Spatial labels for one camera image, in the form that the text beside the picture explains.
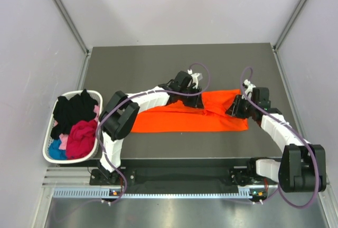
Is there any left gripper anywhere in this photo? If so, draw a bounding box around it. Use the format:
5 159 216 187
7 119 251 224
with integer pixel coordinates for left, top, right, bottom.
179 85 204 109

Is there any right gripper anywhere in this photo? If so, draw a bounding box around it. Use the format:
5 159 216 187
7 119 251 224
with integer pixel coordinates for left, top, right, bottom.
225 94 257 119

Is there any orange t-shirt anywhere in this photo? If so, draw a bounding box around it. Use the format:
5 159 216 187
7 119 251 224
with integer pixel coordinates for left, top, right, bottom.
132 89 249 133

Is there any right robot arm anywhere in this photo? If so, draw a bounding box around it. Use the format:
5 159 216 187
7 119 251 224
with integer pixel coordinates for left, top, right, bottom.
226 81 327 193

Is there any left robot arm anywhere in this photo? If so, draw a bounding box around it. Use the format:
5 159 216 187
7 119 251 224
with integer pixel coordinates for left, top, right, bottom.
97 69 204 184

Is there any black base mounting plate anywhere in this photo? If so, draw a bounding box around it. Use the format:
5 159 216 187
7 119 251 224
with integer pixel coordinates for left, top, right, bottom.
93 158 264 186

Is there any white laundry basket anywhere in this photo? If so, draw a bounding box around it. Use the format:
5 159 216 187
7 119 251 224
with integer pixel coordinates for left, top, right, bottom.
42 89 104 164

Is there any black garment in basket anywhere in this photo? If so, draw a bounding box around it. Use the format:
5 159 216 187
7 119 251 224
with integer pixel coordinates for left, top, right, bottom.
51 89 98 139

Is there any blue garment in basket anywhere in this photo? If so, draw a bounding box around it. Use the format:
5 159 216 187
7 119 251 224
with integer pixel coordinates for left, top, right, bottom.
49 139 67 160

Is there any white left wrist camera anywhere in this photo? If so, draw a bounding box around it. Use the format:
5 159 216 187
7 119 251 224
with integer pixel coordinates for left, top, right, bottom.
187 69 203 89

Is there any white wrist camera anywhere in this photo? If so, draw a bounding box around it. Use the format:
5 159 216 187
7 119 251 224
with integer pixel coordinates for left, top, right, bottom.
187 69 203 89
243 79 256 95

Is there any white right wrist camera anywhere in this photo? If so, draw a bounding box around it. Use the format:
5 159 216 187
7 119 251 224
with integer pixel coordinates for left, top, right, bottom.
243 79 256 95

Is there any slotted grey cable duct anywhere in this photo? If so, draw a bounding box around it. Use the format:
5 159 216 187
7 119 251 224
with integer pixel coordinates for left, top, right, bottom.
52 187 267 199

